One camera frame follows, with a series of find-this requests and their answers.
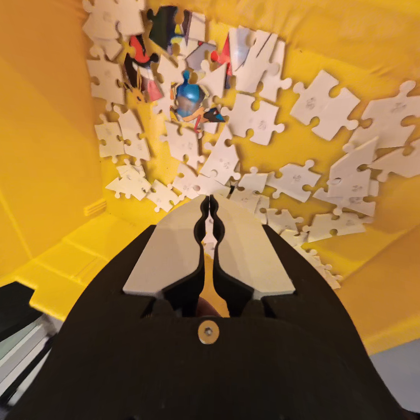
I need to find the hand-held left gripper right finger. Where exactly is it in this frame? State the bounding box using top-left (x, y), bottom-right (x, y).
top-left (209, 194), bottom-right (296, 318)

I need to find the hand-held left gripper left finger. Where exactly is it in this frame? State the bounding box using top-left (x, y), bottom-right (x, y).
top-left (122, 195), bottom-right (210, 318)

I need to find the pile of puzzle pieces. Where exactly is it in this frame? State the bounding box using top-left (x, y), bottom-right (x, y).
top-left (82, 0), bottom-right (420, 291)

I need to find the yellow plastic bin holding pieces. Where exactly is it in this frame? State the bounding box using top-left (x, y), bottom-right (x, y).
top-left (0, 0), bottom-right (420, 356)

